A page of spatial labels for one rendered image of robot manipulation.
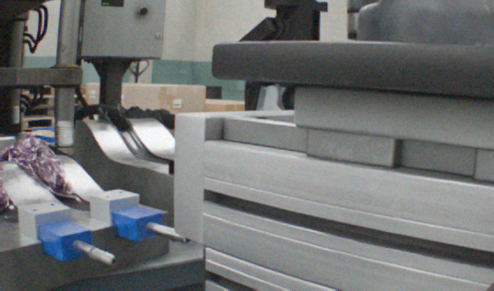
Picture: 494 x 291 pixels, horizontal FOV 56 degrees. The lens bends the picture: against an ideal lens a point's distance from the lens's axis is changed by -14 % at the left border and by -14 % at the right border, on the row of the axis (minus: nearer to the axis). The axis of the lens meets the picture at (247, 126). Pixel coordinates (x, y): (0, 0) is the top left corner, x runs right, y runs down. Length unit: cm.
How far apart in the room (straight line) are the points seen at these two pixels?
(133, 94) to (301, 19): 425
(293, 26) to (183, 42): 920
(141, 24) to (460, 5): 145
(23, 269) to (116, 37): 117
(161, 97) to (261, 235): 431
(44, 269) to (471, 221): 41
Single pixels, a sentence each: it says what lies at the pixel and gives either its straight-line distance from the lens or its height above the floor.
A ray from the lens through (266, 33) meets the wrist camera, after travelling 70.
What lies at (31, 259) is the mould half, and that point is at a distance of 52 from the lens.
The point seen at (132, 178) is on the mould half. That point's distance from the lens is 79.
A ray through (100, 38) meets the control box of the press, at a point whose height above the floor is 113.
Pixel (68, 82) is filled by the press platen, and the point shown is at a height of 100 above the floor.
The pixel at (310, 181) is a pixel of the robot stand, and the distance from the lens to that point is 30.
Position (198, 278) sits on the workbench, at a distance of 66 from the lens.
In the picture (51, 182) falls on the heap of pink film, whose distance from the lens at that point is 70.
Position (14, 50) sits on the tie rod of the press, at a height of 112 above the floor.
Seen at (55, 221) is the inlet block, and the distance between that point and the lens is 54.
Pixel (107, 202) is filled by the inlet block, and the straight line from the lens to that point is 59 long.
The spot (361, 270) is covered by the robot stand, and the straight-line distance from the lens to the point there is 29.
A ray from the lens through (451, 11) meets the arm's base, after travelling 25.
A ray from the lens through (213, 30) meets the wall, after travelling 975.
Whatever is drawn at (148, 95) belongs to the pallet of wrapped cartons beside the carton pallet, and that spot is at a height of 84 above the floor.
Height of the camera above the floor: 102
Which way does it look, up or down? 5 degrees down
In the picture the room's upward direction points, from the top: 2 degrees clockwise
